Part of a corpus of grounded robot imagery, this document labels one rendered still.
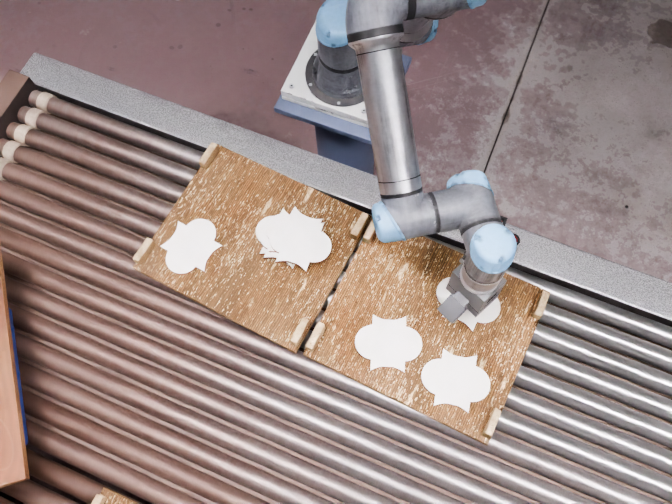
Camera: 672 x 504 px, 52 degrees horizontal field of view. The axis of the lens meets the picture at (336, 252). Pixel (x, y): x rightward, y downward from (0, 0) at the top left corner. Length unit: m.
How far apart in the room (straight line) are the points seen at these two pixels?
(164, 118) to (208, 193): 0.25
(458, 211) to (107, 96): 0.97
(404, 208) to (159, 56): 2.01
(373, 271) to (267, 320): 0.25
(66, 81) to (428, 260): 1.00
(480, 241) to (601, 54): 2.00
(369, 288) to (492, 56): 1.69
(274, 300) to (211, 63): 1.67
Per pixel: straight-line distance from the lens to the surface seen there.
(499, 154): 2.74
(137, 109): 1.78
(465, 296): 1.38
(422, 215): 1.21
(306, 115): 1.75
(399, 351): 1.43
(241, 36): 3.05
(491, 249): 1.18
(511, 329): 1.48
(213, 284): 1.51
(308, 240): 1.48
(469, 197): 1.23
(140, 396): 1.50
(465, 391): 1.43
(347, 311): 1.46
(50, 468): 1.54
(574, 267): 1.58
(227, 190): 1.59
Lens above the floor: 2.33
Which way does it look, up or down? 68 degrees down
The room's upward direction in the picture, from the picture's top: 5 degrees counter-clockwise
